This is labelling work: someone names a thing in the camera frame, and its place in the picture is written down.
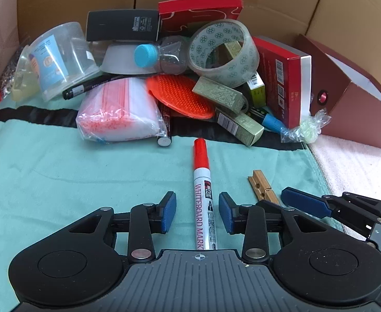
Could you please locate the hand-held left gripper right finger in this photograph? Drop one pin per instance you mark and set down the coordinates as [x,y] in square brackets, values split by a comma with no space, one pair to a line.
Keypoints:
[226,213]

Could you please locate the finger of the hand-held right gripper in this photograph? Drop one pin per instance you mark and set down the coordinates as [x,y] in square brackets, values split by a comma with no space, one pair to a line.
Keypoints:
[304,203]
[271,204]

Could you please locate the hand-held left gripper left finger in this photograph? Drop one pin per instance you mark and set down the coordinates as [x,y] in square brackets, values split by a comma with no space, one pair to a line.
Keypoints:
[169,213]

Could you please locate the wooden clothespin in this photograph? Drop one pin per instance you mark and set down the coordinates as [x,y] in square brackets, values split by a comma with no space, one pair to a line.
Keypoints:
[262,187]

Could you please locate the red whiteboard marker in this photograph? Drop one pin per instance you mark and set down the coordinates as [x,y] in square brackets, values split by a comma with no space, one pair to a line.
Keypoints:
[203,182]

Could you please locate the maroon cardboard box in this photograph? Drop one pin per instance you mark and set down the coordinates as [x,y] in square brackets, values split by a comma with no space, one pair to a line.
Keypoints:
[356,110]

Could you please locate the orange silicone brush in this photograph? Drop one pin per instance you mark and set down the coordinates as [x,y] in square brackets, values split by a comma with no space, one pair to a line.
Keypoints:
[177,94]

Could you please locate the pink fuzzy blanket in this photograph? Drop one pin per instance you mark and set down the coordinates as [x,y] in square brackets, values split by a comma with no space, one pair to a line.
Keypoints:
[356,169]

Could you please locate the pale candy in clear wrapper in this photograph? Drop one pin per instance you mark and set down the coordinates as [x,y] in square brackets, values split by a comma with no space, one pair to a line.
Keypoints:
[307,131]

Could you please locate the marker with blue cap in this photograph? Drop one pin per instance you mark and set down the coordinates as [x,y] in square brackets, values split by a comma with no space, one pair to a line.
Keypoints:
[270,122]

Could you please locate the small green gold box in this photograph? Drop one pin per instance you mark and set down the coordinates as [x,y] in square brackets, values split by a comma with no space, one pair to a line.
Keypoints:
[242,126]
[216,92]

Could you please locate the dark marker with red cap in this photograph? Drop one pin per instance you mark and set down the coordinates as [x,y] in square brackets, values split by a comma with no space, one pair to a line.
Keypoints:
[165,123]

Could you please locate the pack of clear zip bags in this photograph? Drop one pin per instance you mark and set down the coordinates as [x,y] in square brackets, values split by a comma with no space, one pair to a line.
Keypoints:
[119,110]

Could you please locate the yellow green box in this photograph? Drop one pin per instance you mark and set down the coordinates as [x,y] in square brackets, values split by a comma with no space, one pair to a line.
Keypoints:
[255,91]

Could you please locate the teal cloth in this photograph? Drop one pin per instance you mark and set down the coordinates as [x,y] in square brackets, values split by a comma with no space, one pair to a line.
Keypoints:
[63,169]

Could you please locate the red box with silver side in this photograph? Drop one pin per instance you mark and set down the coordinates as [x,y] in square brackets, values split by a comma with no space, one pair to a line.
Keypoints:
[275,71]

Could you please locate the clear patterned tape roll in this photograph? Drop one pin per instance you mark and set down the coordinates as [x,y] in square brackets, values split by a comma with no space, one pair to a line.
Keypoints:
[242,65]

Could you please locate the black marker pen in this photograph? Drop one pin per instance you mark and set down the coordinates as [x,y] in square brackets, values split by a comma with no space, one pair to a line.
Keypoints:
[86,86]

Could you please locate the plastic bottle with blue cap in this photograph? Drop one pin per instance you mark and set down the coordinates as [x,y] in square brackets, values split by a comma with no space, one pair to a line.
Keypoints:
[164,58]

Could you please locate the white bowl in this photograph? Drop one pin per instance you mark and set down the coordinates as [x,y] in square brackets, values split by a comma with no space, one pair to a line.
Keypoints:
[119,60]

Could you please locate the black fabric strip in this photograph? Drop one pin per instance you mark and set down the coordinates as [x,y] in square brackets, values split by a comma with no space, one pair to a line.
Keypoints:
[31,115]

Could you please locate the clear plastic tub with label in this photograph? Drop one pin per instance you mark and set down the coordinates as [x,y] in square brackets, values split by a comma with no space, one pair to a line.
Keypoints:
[63,55]

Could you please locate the clear bag with yellow contents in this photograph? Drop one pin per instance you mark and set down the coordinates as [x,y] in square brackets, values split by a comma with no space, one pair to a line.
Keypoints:
[23,84]

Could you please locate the black box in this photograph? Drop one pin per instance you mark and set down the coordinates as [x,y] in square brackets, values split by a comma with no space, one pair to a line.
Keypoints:
[112,24]

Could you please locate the flat red patterned box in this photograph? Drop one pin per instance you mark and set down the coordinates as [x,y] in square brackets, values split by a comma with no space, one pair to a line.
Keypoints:
[184,16]

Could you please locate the bag of small metal pieces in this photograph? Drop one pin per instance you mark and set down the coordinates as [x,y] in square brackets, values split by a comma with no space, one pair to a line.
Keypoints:
[8,74]

